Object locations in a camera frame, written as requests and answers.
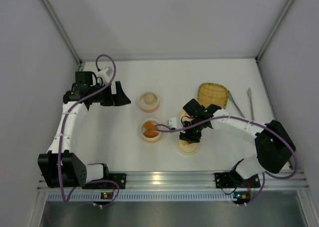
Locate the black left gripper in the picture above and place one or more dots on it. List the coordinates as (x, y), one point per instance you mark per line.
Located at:
(112, 95)

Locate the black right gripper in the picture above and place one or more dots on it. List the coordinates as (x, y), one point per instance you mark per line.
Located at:
(192, 136)

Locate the cream lid with pink knob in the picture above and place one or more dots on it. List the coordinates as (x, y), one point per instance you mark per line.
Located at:
(180, 116)

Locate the pink lunch box bowl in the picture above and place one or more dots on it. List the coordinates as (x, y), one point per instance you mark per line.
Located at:
(148, 108)

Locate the white steamed bun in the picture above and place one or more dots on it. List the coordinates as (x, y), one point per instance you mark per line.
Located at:
(149, 98)

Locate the cream lid with orange knob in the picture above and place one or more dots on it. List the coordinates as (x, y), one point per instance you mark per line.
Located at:
(187, 149)

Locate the orange fried food piece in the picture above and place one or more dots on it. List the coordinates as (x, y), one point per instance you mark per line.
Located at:
(149, 126)
(150, 134)

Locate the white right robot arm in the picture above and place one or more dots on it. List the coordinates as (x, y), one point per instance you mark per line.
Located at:
(273, 145)

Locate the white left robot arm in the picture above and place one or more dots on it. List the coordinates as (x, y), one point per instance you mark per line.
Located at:
(60, 165)

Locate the orange lunch box bowl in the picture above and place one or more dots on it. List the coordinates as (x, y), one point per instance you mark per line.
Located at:
(142, 130)

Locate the woven bamboo tray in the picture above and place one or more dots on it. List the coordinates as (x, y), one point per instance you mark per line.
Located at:
(212, 93)

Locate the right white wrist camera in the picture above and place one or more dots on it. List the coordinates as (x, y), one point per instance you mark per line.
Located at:
(172, 123)

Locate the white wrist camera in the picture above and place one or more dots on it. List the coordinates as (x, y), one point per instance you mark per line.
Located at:
(105, 75)
(172, 123)

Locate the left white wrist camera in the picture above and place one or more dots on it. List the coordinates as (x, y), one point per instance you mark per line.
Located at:
(105, 75)

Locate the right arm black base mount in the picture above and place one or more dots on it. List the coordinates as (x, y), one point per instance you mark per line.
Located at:
(224, 180)

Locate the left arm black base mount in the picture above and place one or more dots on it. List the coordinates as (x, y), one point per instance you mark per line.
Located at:
(108, 182)

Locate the slotted grey cable duct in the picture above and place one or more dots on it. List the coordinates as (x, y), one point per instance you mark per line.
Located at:
(167, 196)

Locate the aluminium front rail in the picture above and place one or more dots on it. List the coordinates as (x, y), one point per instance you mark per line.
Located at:
(205, 181)

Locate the left aluminium frame post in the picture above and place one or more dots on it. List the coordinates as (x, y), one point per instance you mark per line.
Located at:
(61, 30)

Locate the aluminium frame post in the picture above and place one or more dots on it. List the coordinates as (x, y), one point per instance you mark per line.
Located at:
(275, 28)
(61, 30)

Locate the right aluminium frame post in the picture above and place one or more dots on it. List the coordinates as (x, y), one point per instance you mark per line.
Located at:
(275, 28)

